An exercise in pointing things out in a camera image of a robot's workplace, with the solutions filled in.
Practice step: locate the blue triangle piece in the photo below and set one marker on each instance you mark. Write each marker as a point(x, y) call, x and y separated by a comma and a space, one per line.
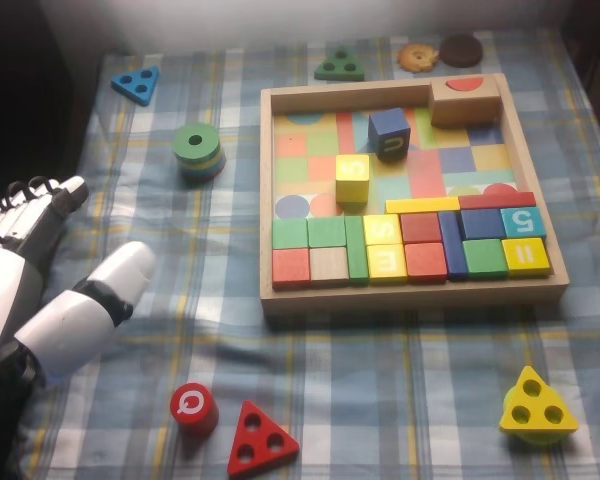
point(136, 83)

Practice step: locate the green triangle piece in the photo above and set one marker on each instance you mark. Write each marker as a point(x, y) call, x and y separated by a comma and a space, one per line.
point(340, 76)

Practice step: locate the wooden tray box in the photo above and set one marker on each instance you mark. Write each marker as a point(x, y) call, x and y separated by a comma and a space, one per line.
point(405, 300)

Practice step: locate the wooden block with red semicircle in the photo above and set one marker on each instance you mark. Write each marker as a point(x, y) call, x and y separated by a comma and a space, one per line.
point(460, 107)

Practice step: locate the yellow number cube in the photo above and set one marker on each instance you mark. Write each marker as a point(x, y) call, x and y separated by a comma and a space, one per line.
point(352, 175)

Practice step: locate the brown round cookie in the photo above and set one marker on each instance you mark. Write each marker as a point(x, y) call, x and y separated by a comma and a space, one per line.
point(460, 50)

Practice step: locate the yellow triangle block with holes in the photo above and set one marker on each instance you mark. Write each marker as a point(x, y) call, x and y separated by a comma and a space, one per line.
point(535, 402)

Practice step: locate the blue number cube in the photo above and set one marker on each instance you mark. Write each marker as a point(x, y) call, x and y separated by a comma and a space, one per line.
point(387, 130)

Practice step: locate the red triangle piece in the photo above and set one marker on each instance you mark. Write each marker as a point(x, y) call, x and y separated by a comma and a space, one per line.
point(260, 437)

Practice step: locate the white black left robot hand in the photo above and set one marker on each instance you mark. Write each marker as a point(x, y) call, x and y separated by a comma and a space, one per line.
point(80, 320)

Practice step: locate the tan flower-shaped cookie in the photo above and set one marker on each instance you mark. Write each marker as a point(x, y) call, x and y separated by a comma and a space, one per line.
point(407, 60)

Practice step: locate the red cylinder block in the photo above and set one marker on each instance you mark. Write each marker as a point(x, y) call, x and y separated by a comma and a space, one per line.
point(195, 420)

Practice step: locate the blue plaid tablecloth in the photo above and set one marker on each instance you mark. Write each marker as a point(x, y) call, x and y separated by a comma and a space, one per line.
point(330, 375)

